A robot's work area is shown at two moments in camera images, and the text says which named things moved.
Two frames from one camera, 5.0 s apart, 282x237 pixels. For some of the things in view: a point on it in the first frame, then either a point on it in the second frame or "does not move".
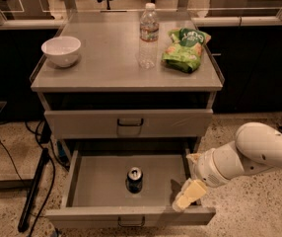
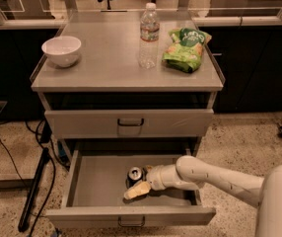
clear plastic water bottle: (149, 33) does not move
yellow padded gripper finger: (194, 156) to (149, 168)
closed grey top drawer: (129, 123) does not move
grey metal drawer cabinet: (105, 94) does not move
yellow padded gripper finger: (191, 191) to (137, 190)
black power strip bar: (24, 217) does not move
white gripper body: (207, 169) to (155, 176)
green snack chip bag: (184, 50) does not move
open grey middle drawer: (128, 187) does not move
